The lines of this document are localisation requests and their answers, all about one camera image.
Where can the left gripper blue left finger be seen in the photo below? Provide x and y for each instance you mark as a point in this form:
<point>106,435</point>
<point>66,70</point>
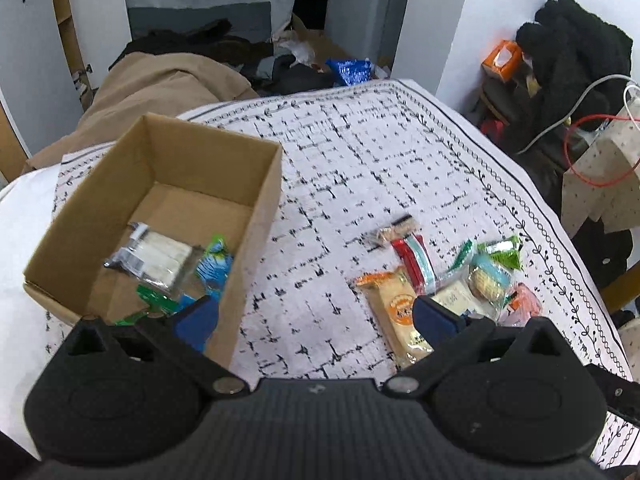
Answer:
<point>207,374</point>

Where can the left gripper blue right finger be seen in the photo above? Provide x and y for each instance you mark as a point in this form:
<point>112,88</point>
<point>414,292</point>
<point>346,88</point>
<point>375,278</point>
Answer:
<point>455,340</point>

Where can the long white blueberry bar packet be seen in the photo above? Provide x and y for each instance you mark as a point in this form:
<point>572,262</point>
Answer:
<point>457,297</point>

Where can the orange rice cracker packet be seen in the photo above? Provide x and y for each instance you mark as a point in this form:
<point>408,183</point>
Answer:
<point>390,296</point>

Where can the clear white wafer packet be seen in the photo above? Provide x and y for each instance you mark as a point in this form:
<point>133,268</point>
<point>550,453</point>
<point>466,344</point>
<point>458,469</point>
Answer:
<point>152,258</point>

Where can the blue snack packet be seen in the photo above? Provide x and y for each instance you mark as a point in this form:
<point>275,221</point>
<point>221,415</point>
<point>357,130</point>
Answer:
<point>215,264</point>

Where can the red and blue candy packet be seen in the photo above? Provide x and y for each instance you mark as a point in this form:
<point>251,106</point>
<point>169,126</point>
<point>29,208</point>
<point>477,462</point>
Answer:
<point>417,263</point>

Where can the orange pink snack packet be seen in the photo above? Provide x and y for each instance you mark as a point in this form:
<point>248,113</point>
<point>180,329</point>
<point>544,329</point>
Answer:
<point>521,305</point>

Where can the bright green snack packet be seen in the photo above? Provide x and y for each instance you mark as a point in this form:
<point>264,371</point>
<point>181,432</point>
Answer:
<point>506,252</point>

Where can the teal round cookie packet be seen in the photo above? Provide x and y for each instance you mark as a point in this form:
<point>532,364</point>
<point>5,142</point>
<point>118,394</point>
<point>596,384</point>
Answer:
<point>488,279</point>

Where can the green packet in box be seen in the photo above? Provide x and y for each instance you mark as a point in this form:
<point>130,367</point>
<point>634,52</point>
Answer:
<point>155,303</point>

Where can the small peanut brittle packet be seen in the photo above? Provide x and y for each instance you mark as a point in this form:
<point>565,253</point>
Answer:
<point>395,230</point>

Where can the brown cardboard box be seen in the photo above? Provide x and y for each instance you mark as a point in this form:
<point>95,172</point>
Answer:
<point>187,181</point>

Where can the white black-patterned tablecloth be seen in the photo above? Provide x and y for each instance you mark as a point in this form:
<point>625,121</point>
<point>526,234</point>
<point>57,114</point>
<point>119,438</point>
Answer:
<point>354,159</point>

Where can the floral cream cloth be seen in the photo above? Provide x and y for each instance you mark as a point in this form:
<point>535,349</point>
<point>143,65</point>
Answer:
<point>603,183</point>

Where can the tan blanket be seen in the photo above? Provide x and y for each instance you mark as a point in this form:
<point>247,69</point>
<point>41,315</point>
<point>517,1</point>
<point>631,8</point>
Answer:
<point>139,84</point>

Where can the orange tissue box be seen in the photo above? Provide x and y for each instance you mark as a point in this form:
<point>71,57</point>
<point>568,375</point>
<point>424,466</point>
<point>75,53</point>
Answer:
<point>503,62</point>

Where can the blue foil bag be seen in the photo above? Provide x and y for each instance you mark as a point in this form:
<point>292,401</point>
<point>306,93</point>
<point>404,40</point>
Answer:
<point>350,72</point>

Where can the dark clothes pile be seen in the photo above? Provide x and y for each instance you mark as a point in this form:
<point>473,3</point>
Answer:
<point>211,41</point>

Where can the black plush toy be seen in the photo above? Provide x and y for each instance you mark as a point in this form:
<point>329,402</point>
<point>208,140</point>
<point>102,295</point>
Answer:
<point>575,55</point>

